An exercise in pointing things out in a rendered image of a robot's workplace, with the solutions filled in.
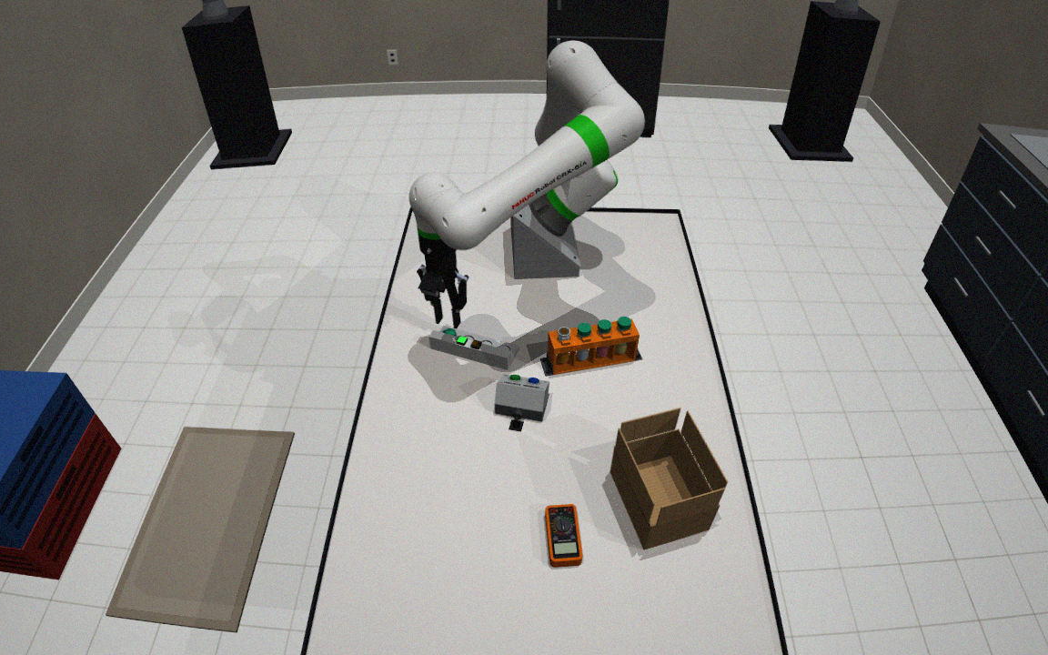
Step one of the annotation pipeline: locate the orange digital multimeter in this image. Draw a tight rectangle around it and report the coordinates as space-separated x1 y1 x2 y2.
545 504 582 568

